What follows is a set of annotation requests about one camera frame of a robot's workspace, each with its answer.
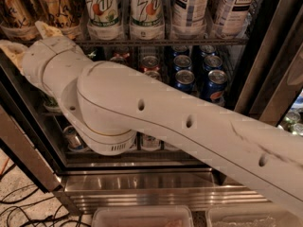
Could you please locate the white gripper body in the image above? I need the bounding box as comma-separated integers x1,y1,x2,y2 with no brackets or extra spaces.
22,36,83,89

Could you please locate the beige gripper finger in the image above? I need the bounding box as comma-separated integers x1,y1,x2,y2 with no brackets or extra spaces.
35,21,62,39
0,40,28,74

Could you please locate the orange lacroix can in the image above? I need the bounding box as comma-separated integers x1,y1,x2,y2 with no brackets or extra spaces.
0,0,40,41
39,0,83,40

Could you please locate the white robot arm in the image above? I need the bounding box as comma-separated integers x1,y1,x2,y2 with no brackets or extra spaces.
0,28,303,217

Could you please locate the left 7UP can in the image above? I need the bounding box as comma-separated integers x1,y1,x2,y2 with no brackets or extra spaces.
85,0,121,40

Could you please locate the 7up can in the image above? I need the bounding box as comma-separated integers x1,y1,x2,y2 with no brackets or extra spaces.
130,0,164,40
85,0,121,40

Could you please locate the left silver blue can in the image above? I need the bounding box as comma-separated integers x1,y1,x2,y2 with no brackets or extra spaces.
62,126,86,152

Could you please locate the right 7UP can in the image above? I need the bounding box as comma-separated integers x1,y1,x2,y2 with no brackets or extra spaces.
130,0,164,40

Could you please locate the front right Coca-Cola can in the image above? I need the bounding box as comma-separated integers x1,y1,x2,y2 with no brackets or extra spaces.
145,71,162,81

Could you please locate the front left Pepsi can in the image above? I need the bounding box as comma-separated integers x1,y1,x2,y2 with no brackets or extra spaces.
173,70,195,94

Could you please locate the pepsi can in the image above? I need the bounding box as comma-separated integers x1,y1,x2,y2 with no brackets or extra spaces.
200,70,227,102
173,70,195,94

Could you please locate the front right Pepsi can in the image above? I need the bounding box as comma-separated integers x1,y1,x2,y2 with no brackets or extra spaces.
200,70,227,102

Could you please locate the steel fridge cabinet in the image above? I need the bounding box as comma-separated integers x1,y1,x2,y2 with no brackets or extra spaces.
0,0,303,216

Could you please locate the glass fridge door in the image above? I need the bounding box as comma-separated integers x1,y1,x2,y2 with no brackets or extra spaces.
234,0,303,126

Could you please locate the left water bottle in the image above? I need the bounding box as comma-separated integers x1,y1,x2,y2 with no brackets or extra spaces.
140,134,161,151

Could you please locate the left Teas Tea bottle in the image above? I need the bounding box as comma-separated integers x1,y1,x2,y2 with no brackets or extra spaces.
172,0,208,39

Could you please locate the teas tea bottle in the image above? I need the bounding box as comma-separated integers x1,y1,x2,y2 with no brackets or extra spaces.
172,0,208,39
210,0,253,40

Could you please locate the left clear plastic bin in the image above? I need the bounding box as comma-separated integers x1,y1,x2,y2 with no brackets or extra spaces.
92,205,194,227

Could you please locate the clear plastic bin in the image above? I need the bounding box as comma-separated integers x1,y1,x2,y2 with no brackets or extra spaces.
92,205,194,227
206,203,303,227

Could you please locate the right Teas Tea bottle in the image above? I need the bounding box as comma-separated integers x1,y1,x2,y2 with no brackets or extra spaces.
210,0,253,40

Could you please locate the right clear plastic bin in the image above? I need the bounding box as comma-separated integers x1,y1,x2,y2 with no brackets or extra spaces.
206,203,303,227

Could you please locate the top wire shelf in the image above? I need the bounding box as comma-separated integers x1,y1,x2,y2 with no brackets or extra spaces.
0,37,249,47

